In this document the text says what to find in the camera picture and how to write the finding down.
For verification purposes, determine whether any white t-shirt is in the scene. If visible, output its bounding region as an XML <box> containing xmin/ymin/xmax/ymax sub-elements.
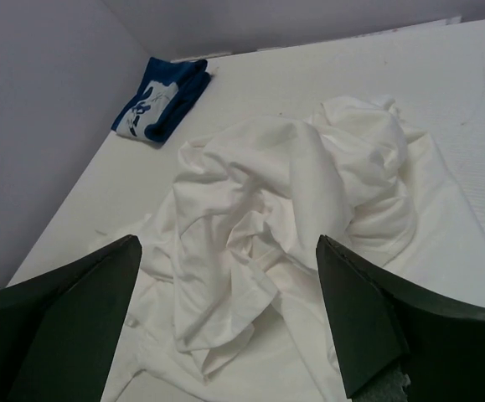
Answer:
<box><xmin>102</xmin><ymin>97</ymin><xmax>485</xmax><ymax>401</ymax></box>

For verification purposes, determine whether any folded blue printed t-shirt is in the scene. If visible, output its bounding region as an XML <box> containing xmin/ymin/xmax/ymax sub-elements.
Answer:
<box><xmin>111</xmin><ymin>57</ymin><xmax>211</xmax><ymax>146</ymax></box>

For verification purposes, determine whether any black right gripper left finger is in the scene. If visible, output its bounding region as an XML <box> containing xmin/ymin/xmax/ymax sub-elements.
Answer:
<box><xmin>0</xmin><ymin>235</ymin><xmax>142</xmax><ymax>401</ymax></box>

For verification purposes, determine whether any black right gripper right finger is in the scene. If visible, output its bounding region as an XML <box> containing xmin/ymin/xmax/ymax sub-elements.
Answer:
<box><xmin>316</xmin><ymin>235</ymin><xmax>485</xmax><ymax>401</ymax></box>

